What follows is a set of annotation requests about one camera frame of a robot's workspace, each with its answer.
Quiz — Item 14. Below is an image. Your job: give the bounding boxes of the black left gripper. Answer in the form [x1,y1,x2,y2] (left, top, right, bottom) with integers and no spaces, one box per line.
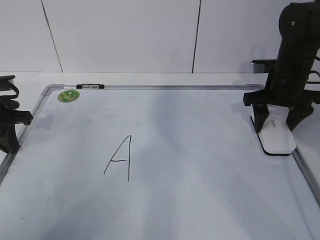
[0,100,33,153]

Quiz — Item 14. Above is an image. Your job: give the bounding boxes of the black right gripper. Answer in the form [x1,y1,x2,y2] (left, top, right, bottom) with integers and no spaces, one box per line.
[243,57,317,133]

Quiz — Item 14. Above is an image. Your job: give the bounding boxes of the white eraser with black felt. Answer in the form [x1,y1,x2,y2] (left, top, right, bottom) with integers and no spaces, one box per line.
[257,105,297,156]

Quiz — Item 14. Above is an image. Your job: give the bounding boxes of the white board with grey frame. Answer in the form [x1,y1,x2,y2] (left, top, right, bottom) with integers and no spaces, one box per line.
[0,85,320,240]

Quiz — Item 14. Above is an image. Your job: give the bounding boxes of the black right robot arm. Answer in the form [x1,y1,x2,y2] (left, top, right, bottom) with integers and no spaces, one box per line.
[243,0,320,133]

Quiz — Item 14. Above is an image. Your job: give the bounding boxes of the black silver hanging clip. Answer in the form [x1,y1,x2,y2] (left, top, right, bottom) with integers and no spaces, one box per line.
[76,83,105,90]

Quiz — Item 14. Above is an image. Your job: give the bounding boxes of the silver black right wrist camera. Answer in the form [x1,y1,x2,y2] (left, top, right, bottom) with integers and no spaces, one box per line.
[251,59,277,74]

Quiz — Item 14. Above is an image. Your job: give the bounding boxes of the black left camera cable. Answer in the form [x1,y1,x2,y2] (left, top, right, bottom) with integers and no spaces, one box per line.
[0,83,21,111]

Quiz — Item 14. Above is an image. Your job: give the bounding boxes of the black camera cable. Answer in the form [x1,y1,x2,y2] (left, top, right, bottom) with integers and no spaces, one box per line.
[0,83,21,111]
[303,57,320,92]

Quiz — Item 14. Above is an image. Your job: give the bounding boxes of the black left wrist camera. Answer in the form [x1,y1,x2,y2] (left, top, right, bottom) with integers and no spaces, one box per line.
[0,75,16,92]

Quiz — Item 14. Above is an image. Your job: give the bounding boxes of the black right camera cable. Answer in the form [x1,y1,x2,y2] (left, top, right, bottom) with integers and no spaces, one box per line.
[303,57,320,92]

